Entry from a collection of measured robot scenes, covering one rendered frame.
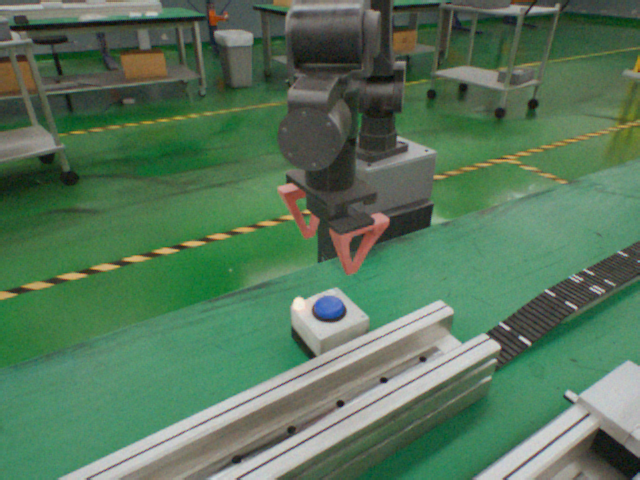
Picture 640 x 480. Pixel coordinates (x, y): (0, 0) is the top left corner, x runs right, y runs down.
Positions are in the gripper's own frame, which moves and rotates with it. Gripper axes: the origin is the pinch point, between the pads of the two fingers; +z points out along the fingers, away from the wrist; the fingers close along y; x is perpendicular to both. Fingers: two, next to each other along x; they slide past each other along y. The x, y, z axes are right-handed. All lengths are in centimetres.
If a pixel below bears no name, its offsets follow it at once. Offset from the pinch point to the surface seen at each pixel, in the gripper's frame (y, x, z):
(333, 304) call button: 0.5, 0.5, 8.8
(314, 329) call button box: 2.0, -3.4, 10.2
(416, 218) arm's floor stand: -25, 40, 19
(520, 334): 13.9, 23.3, 14.7
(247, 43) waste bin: -451, 187, 45
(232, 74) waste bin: -457, 169, 76
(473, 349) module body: 16.7, 9.0, 7.7
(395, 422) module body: 18.0, -3.4, 10.4
